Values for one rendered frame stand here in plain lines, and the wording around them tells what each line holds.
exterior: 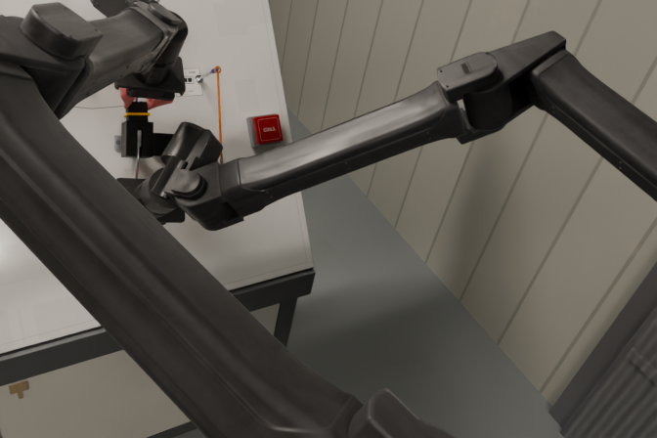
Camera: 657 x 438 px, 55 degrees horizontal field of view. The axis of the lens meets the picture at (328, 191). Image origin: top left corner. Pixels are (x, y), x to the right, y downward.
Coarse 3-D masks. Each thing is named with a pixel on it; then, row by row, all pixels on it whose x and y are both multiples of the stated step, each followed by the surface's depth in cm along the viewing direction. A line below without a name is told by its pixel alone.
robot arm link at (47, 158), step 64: (0, 64) 37; (64, 64) 43; (0, 128) 34; (64, 128) 38; (0, 192) 34; (64, 192) 33; (128, 192) 38; (64, 256) 33; (128, 256) 32; (192, 256) 36; (128, 320) 32; (192, 320) 32; (256, 320) 35; (192, 384) 31; (256, 384) 31; (320, 384) 34
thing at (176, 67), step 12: (180, 60) 98; (156, 72) 91; (168, 72) 93; (180, 72) 97; (120, 84) 91; (132, 84) 92; (144, 84) 93; (156, 84) 94; (168, 84) 95; (180, 84) 96
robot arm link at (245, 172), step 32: (448, 64) 75; (480, 64) 73; (416, 96) 78; (448, 96) 74; (352, 128) 79; (384, 128) 77; (416, 128) 76; (448, 128) 77; (256, 160) 81; (288, 160) 80; (320, 160) 78; (352, 160) 79; (224, 192) 80; (256, 192) 80; (288, 192) 81; (224, 224) 84
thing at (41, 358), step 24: (240, 288) 118; (264, 288) 120; (288, 288) 124; (72, 336) 104; (96, 336) 105; (0, 360) 98; (24, 360) 101; (48, 360) 103; (72, 360) 106; (0, 384) 101
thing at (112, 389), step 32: (32, 384) 111; (64, 384) 116; (96, 384) 120; (128, 384) 125; (0, 416) 113; (32, 416) 117; (64, 416) 122; (96, 416) 127; (128, 416) 132; (160, 416) 138
